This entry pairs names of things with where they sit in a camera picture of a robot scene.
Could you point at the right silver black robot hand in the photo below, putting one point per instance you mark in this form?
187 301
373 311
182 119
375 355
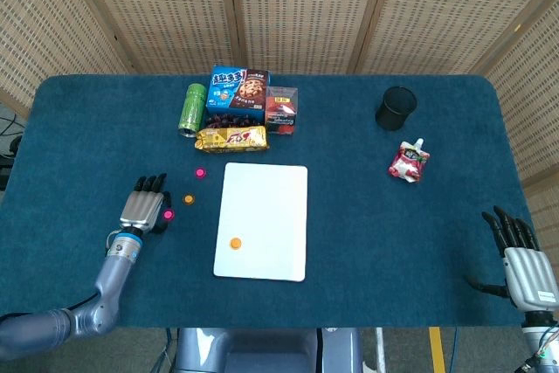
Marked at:
533 281

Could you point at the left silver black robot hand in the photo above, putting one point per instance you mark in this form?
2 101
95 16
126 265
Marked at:
140 209

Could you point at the pink token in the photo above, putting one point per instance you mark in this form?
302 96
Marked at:
168 215
200 173

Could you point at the orange token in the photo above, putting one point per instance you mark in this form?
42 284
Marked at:
188 199
236 243

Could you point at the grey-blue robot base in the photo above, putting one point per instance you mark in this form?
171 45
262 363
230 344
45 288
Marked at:
244 351

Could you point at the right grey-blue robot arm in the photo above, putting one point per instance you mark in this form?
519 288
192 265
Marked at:
539 340

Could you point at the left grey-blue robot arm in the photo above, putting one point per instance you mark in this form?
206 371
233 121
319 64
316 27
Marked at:
109 277

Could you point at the white magnetic board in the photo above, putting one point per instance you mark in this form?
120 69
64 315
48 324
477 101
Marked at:
271 207

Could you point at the green drink can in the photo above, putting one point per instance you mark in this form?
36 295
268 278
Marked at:
192 111

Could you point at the yellow biscuit pack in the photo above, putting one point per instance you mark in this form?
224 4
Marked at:
231 139

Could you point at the yellow floor tape strip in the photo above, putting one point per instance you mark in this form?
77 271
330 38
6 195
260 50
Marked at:
436 349

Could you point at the dark snack bag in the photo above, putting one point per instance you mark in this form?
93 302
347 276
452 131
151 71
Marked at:
227 120

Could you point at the blue brown cookie box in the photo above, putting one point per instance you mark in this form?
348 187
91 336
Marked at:
236 89

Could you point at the white table leg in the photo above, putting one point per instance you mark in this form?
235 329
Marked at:
380 349

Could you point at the blue table cloth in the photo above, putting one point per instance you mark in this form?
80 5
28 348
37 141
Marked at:
371 224

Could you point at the red white jelly pouch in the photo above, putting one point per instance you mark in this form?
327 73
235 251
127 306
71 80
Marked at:
408 163

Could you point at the red black latte box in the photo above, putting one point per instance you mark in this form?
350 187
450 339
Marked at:
281 111

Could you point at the black mesh pen cup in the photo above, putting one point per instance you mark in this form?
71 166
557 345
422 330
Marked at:
395 111

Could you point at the woven bamboo folding screen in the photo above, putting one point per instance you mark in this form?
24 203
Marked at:
305 10

